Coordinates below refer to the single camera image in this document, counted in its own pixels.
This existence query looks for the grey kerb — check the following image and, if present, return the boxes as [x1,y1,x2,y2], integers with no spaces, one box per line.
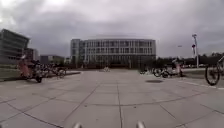
[0,70,82,83]

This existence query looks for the tall lamp pole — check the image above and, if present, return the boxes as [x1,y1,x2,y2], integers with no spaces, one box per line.
[191,33,200,69]

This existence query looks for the row of trees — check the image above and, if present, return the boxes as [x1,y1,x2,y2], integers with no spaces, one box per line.
[156,51,224,68]

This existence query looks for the large grey glass-fronted building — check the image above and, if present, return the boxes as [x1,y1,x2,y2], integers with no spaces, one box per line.
[69,37,158,70]

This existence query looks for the dark stepped building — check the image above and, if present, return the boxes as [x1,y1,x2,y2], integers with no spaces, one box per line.
[0,28,39,65]

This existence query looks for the grass strip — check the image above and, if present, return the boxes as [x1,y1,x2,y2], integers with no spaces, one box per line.
[183,68,209,79]
[0,67,21,81]

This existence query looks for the robot's own part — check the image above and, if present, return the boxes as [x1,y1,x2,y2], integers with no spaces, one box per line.
[73,122,83,128]
[136,121,146,128]

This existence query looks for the dark manhole cover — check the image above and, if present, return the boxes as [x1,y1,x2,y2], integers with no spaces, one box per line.
[144,79,164,84]

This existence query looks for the low grey building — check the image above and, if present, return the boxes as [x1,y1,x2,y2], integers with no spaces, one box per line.
[39,54,66,66]

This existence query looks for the grey paved plaza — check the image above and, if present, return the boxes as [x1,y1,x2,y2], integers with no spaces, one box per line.
[0,69,224,128]

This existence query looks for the bicycle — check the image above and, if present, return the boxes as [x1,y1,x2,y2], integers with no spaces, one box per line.
[204,54,224,87]

